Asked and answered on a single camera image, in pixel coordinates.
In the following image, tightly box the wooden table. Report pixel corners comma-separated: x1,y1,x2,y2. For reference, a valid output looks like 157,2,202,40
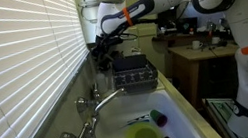
166,35,248,115

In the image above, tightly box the white window blind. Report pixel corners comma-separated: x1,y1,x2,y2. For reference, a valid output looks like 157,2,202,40
0,0,105,138

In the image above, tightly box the small chrome faucet handle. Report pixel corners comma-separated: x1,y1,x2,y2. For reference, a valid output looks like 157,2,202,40
74,93,100,114

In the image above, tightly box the translucent white squirt bottle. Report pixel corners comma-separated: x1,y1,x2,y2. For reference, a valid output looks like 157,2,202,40
93,69,110,95

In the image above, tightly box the chrome faucet spout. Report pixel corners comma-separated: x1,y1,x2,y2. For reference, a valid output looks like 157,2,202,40
88,86,129,119

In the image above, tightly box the orange strap on forearm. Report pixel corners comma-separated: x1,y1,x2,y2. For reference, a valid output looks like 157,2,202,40
121,5,136,28

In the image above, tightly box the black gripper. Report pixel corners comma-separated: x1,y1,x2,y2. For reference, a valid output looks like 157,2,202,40
89,37,116,73

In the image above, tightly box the chrome knob beside bottle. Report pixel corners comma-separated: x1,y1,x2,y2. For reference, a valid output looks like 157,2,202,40
90,81,103,101

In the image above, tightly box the black dish rack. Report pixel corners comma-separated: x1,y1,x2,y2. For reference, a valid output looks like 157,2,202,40
109,51,162,97

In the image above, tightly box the green and maroon cup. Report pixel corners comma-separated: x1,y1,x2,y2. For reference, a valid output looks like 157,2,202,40
148,107,170,129

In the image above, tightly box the white sink basin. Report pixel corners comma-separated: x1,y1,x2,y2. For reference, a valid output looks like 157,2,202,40
70,81,208,138

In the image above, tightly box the printed box on floor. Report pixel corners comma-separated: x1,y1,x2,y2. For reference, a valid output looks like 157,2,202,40
202,93,245,138

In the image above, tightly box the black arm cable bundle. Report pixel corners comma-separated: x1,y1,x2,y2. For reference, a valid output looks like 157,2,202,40
94,12,161,51

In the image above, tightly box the chrome wire rail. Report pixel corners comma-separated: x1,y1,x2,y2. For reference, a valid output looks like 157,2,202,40
79,5,100,27

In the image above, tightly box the white mug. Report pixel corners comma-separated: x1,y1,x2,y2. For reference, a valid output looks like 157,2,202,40
210,35,223,46
190,39,205,51

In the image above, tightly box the lime green plastic bowl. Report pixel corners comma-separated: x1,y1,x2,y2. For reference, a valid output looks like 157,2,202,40
123,118,163,138

